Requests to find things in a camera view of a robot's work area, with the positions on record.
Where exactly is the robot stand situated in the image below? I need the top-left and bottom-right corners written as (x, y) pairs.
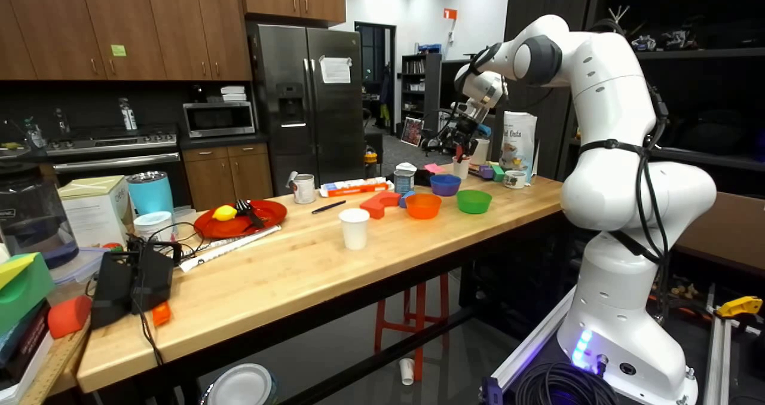
top-left (480, 284), bottom-right (765, 405)

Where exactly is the white bottle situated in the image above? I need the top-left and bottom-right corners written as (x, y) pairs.
top-left (118, 97), bottom-right (138, 131)

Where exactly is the yellow clamp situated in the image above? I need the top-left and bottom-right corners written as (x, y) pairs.
top-left (716, 296), bottom-right (764, 319)

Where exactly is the green plastic bowl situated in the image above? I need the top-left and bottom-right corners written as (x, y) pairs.
top-left (457, 189), bottom-right (493, 215)

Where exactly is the white paper sheet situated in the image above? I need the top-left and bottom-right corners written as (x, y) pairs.
top-left (319, 55), bottom-right (353, 85)

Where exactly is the row of wooden wall cabinets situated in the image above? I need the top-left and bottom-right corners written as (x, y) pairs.
top-left (0, 0), bottom-right (347, 82)

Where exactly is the camera on mount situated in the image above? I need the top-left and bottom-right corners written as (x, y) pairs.
top-left (90, 238), bottom-right (183, 330)

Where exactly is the teal tumbler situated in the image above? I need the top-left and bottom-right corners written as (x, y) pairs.
top-left (126, 171), bottom-right (175, 217)

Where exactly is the steel refrigerator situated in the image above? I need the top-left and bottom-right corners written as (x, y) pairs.
top-left (247, 22), bottom-right (366, 197)

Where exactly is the stove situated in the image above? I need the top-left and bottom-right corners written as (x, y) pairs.
top-left (43, 124), bottom-right (192, 208)

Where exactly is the dark shelf unit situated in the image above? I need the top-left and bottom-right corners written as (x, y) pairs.
top-left (503, 0), bottom-right (765, 182)

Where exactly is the black plastic fork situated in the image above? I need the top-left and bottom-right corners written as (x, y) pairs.
top-left (234, 199), bottom-right (266, 230)

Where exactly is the framed picture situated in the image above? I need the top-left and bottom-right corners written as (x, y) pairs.
top-left (400, 116), bottom-right (424, 148)

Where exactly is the bookshelf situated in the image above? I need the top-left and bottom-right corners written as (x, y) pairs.
top-left (400, 53), bottom-right (443, 136)

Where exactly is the orange and white box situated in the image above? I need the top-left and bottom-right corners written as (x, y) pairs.
top-left (319, 177), bottom-right (390, 198)

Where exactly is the wooden base cabinet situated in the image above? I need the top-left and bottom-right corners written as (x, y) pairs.
top-left (182, 142), bottom-right (274, 212)

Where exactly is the white plate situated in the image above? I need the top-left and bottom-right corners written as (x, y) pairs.
top-left (204, 363), bottom-right (277, 405)

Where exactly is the white oats bag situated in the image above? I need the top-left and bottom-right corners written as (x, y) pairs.
top-left (500, 111), bottom-right (538, 182)

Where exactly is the white round container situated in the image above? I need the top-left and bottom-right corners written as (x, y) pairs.
top-left (133, 211), bottom-right (176, 242)

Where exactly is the white cardboard box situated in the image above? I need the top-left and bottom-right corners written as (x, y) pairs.
top-left (57, 175), bottom-right (134, 249)

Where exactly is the purple plastic bowl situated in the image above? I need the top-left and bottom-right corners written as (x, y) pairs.
top-left (430, 174), bottom-right (462, 197)

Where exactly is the microwave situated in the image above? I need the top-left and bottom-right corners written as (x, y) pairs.
top-left (182, 101), bottom-right (256, 139)

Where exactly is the red plate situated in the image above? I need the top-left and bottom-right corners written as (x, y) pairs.
top-left (193, 200), bottom-right (288, 240)

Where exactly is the orange plastic bowl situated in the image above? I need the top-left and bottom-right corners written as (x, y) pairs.
top-left (405, 193), bottom-right (443, 220)

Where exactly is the red foam block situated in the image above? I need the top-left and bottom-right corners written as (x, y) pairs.
top-left (47, 295), bottom-right (93, 339)

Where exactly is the green box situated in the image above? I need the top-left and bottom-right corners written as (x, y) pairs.
top-left (0, 252), bottom-right (56, 335)

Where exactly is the coil of black cable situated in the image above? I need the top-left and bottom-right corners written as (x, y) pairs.
top-left (515, 362), bottom-right (619, 405)

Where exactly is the stack of books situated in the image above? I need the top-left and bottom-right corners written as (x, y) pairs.
top-left (0, 299), bottom-right (56, 405)

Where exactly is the tin can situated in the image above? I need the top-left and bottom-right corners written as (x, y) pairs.
top-left (394, 162), bottom-right (417, 195)

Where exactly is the orange foam block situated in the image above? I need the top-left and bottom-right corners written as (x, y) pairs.
top-left (359, 191), bottom-right (402, 220)

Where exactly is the red stool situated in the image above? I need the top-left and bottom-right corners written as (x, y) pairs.
top-left (374, 272), bottom-right (450, 383)

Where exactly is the clear plastic container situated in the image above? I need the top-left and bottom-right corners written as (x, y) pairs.
top-left (49, 247), bottom-right (112, 286)

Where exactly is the wooden ruler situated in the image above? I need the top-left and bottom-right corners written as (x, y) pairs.
top-left (19, 318), bottom-right (91, 405)

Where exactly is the white paper strip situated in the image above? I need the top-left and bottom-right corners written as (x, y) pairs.
top-left (179, 225), bottom-right (282, 273)

